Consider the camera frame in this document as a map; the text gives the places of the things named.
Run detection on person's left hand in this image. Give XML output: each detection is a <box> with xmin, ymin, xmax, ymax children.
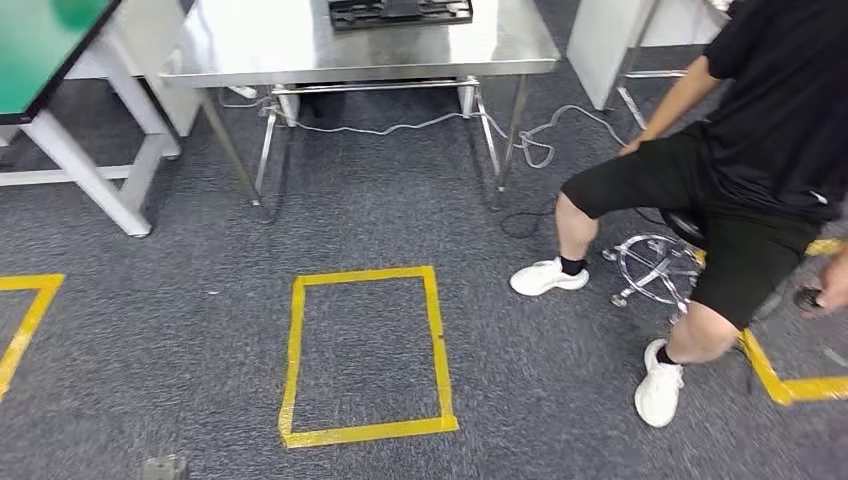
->
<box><xmin>802</xmin><ymin>247</ymin><xmax>848</xmax><ymax>319</ymax></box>

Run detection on yellow floor tape square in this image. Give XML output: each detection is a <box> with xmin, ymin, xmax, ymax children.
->
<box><xmin>0</xmin><ymin>272</ymin><xmax>66</xmax><ymax>403</ymax></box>
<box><xmin>277</xmin><ymin>265</ymin><xmax>461</xmax><ymax>451</ymax></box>

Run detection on black floor cable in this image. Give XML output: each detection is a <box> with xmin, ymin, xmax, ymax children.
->
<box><xmin>497</xmin><ymin>197</ymin><xmax>559</xmax><ymax>241</ymax></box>

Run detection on black stool chrome base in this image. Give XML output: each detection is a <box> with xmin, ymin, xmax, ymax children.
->
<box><xmin>600</xmin><ymin>208</ymin><xmax>709</xmax><ymax>326</ymax></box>

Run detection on person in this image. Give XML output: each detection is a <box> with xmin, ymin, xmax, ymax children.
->
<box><xmin>508</xmin><ymin>0</ymin><xmax>848</xmax><ymax>429</ymax></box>

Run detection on grey hand controller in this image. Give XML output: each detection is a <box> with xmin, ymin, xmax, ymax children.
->
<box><xmin>794</xmin><ymin>287</ymin><xmax>827</xmax><ymax>315</ymax></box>

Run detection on white floor cable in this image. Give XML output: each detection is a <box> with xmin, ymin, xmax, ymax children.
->
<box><xmin>217</xmin><ymin>86</ymin><xmax>631</xmax><ymax>171</ymax></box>

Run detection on white cabinet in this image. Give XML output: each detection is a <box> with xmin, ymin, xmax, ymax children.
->
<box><xmin>66</xmin><ymin>0</ymin><xmax>203</xmax><ymax>160</ymax></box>

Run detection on white panel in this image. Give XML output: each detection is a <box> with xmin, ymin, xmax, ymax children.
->
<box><xmin>566</xmin><ymin>0</ymin><xmax>731</xmax><ymax>113</ymax></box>

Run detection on person's right hand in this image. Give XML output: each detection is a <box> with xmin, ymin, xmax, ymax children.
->
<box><xmin>618</xmin><ymin>128</ymin><xmax>661</xmax><ymax>159</ymax></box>

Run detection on green top table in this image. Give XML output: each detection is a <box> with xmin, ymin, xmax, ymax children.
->
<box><xmin>0</xmin><ymin>0</ymin><xmax>183</xmax><ymax>240</ymax></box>

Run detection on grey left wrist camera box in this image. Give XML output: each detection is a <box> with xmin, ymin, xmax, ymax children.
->
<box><xmin>139</xmin><ymin>454</ymin><xmax>189</xmax><ymax>480</ymax></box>

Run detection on steel table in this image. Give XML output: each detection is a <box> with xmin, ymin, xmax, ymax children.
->
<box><xmin>614</xmin><ymin>0</ymin><xmax>692</xmax><ymax>132</ymax></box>

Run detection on steel workbench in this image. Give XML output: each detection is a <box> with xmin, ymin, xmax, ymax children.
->
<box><xmin>158</xmin><ymin>0</ymin><xmax>563</xmax><ymax>208</ymax></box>

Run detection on black plastic car part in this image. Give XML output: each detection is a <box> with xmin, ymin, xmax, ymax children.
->
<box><xmin>327</xmin><ymin>0</ymin><xmax>476</xmax><ymax>32</ymax></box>

